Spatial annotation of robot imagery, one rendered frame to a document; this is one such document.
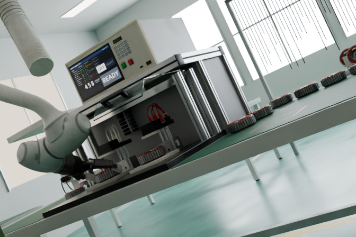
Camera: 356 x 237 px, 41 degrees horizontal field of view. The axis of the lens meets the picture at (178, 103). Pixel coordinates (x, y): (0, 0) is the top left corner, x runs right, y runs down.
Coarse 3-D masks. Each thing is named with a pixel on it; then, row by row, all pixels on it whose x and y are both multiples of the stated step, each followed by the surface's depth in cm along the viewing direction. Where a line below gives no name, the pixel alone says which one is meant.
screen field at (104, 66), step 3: (108, 60) 203; (111, 60) 202; (102, 63) 204; (105, 63) 204; (108, 63) 203; (111, 63) 202; (114, 63) 201; (99, 66) 206; (102, 66) 205; (105, 66) 204; (108, 66) 203; (99, 69) 206; (102, 69) 205; (105, 69) 204; (99, 72) 206
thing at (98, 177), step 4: (100, 172) 194; (104, 172) 192; (108, 172) 192; (112, 172) 193; (116, 172) 194; (120, 172) 197; (96, 176) 194; (100, 176) 193; (104, 176) 192; (108, 176) 192; (112, 176) 193; (96, 180) 194; (100, 180) 193; (104, 180) 193
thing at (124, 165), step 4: (132, 156) 208; (124, 160) 207; (128, 160) 206; (132, 160) 207; (136, 160) 209; (120, 164) 209; (124, 164) 208; (132, 164) 206; (136, 164) 208; (124, 168) 208; (128, 168) 207
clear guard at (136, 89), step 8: (168, 72) 183; (144, 80) 172; (152, 80) 184; (128, 88) 171; (136, 88) 168; (120, 96) 172; (128, 96) 168; (136, 96) 165; (96, 104) 180; (112, 104) 173; (120, 104) 169; (96, 112) 177; (104, 112) 173
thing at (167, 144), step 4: (176, 136) 197; (168, 140) 195; (160, 144) 197; (164, 144) 196; (168, 144) 195; (176, 144) 194; (180, 144) 196; (168, 148) 195; (172, 148) 194; (176, 148) 193; (180, 148) 195
